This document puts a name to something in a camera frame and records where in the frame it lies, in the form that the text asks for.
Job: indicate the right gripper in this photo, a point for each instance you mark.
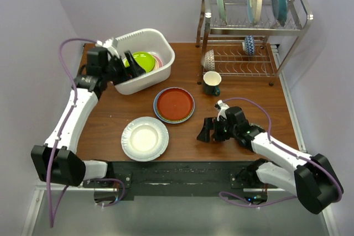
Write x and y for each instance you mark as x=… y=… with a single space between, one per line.
x=209 y=124

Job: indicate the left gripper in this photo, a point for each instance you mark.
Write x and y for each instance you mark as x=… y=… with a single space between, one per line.
x=135 y=70

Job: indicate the lime green plate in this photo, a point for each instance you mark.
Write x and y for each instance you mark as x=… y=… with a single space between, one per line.
x=145 y=60

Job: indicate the pink plate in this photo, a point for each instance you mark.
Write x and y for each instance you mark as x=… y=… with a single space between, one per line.
x=158 y=60

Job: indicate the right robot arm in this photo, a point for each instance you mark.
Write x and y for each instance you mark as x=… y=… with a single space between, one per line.
x=311 y=179

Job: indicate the white plastic bin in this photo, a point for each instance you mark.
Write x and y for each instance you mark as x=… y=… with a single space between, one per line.
x=146 y=40

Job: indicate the red fluted plate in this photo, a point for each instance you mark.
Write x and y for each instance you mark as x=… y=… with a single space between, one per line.
x=174 y=104

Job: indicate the blue rimmed yellow plate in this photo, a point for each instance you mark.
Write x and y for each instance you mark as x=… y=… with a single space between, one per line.
x=155 y=109

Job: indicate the dark green mug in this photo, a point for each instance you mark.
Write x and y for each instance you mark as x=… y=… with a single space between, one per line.
x=211 y=81

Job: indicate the black white floral bowl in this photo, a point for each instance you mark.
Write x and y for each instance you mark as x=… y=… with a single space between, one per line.
x=256 y=125

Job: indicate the patterned bowl in rack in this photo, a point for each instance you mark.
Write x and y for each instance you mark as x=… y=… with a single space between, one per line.
x=209 y=61

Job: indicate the white scalloped plate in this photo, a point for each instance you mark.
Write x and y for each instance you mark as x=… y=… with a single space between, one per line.
x=144 y=139

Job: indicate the steel dish rack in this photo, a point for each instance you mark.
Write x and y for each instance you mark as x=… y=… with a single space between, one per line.
x=274 y=44

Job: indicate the blue zigzag cup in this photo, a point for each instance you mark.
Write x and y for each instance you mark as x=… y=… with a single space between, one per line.
x=248 y=45

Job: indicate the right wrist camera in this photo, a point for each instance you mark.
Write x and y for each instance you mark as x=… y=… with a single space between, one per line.
x=221 y=107

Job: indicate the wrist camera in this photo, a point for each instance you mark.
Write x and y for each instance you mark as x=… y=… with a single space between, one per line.
x=221 y=107
x=110 y=45

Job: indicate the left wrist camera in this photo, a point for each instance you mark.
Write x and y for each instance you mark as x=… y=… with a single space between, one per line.
x=110 y=45

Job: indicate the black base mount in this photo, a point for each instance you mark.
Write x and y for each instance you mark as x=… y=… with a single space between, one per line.
x=178 y=178

